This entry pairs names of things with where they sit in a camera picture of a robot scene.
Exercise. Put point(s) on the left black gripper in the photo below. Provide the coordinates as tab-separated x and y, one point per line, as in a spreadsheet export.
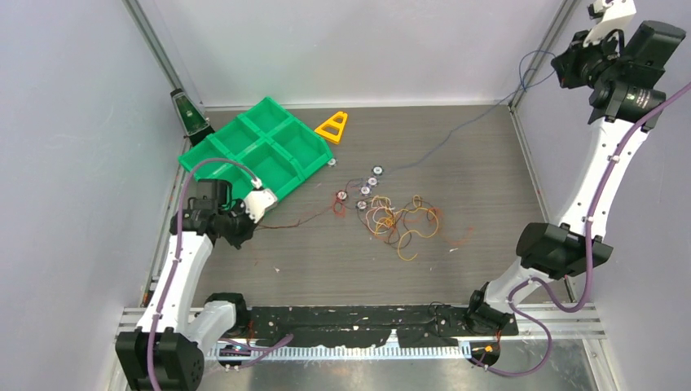
237	240

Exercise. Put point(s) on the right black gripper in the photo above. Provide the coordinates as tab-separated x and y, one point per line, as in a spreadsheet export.
565	63

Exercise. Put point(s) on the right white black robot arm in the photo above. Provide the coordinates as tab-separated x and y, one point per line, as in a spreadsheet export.
621	73

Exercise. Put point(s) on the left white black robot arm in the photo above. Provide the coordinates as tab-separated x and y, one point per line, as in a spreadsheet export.
168	349

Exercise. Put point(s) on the green compartment tray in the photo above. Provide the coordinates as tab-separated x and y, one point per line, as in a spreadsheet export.
270	141

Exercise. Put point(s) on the green black corner device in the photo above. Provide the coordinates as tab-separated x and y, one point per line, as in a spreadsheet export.
196	125

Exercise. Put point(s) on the yellow triangular plastic piece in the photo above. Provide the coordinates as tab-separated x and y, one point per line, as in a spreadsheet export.
333	128

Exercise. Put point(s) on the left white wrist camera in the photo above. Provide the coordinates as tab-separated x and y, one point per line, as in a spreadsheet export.
258	202

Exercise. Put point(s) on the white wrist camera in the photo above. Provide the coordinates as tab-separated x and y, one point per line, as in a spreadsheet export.
258	202
609	16

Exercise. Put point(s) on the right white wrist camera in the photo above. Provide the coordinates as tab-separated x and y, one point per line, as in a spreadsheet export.
609	16

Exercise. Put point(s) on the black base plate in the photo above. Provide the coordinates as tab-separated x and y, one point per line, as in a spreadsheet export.
361	326

